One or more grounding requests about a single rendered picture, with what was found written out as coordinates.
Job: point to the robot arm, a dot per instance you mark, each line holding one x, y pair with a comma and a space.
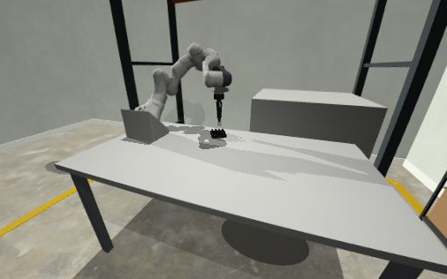
214, 76

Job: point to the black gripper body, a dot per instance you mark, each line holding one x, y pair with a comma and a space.
218, 97

